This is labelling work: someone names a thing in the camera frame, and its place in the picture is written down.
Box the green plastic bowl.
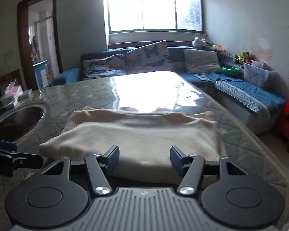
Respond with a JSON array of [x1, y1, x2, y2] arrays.
[[222, 66, 241, 77]]

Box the white plush toy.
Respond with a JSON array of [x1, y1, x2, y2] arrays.
[[192, 37, 211, 49]]

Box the black round induction cooktop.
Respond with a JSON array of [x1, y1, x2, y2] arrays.
[[0, 105, 45, 142]]

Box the blue white toy box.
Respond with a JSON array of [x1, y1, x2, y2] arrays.
[[33, 60, 50, 90]]

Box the clear plastic storage box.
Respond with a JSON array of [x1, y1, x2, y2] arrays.
[[243, 62, 276, 90]]

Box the green and orange plush toys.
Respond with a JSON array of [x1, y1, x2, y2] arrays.
[[233, 52, 255, 64]]

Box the blue corner sofa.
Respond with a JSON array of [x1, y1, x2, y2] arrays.
[[49, 46, 286, 135]]

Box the pink tissue box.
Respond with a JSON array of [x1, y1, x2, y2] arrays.
[[0, 80, 23, 109]]

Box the butterfly pillow standing upright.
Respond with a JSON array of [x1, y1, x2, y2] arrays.
[[126, 41, 173, 74]]

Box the dark wooden door frame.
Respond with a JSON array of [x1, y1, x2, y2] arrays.
[[17, 0, 64, 90]]

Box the grey plain cushion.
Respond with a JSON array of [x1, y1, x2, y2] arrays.
[[183, 49, 222, 74]]

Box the window with frame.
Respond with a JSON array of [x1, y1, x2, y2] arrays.
[[108, 0, 203, 32]]

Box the butterfly pillow lying flat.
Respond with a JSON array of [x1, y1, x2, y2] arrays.
[[82, 54, 126, 80]]

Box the cream knitted garment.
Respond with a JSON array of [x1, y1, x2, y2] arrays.
[[39, 106, 227, 185]]

